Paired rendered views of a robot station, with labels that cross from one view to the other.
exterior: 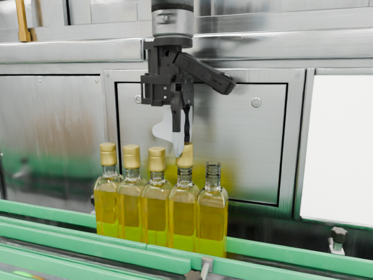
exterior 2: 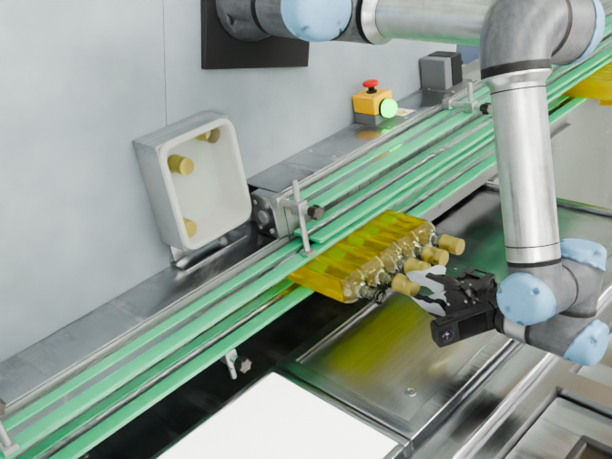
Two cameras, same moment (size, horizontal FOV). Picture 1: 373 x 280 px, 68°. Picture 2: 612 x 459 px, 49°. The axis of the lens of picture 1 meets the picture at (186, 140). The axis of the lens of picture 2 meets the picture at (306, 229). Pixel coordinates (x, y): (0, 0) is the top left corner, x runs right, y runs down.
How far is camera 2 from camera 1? 90 cm
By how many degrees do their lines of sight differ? 41
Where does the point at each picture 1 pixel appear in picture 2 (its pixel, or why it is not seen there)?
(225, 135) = (399, 357)
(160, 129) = (439, 270)
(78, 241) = (393, 190)
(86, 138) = (494, 269)
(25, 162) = not seen: hidden behind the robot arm
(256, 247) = (284, 305)
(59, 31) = not seen: outside the picture
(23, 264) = (404, 147)
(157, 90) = (473, 280)
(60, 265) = (385, 163)
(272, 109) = (392, 400)
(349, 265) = (216, 350)
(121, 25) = not seen: hidden behind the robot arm
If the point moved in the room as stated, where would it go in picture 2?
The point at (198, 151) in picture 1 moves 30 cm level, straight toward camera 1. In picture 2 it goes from (402, 332) to (361, 223)
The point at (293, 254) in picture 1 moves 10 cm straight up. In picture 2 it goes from (257, 323) to (291, 341)
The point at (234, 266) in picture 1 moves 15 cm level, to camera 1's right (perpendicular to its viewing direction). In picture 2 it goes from (290, 266) to (240, 320)
